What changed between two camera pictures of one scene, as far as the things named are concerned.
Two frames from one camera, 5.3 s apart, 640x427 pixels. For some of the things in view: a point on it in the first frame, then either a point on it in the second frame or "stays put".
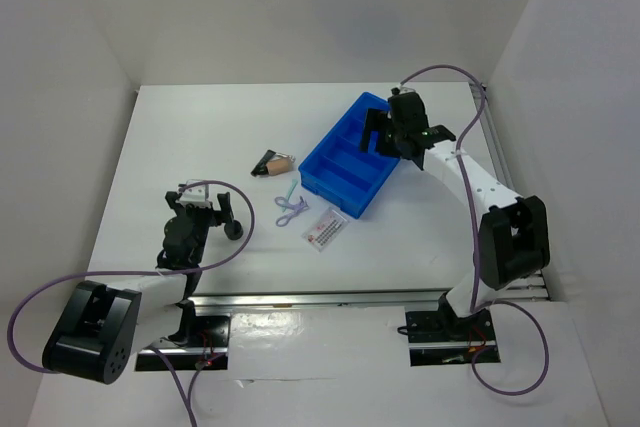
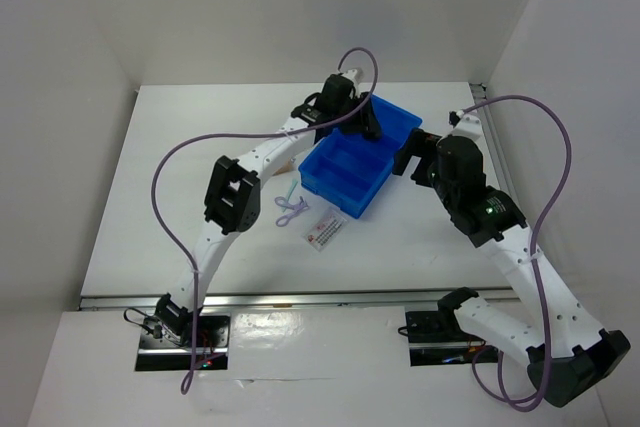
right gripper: (374, 118) to (416, 139)
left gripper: (171, 200) to (360, 126)
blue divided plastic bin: (337, 171) stays put
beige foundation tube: (279, 166) stays put
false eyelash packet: (320, 233) stays put
